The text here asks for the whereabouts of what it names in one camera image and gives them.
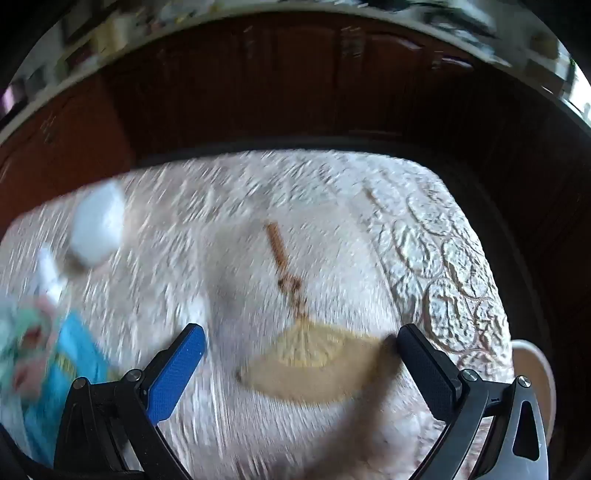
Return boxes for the teal snack packet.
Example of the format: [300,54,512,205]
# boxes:
[0,295,62,408]

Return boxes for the white small bottle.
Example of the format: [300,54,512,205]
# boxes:
[36,247,66,304]

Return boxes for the cream quilted table cover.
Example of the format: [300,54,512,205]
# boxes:
[0,150,515,480]

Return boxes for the brown wooden base cabinets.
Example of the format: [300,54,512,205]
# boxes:
[0,14,591,352]

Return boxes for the blue snack packet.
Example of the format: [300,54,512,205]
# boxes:
[22,311,112,468]

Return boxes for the white plastic bin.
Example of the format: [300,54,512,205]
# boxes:
[510,339,558,435]

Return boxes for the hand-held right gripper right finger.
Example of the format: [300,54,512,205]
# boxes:
[396,323,551,480]

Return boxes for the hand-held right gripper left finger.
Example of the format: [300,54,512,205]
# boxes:
[53,323,207,480]

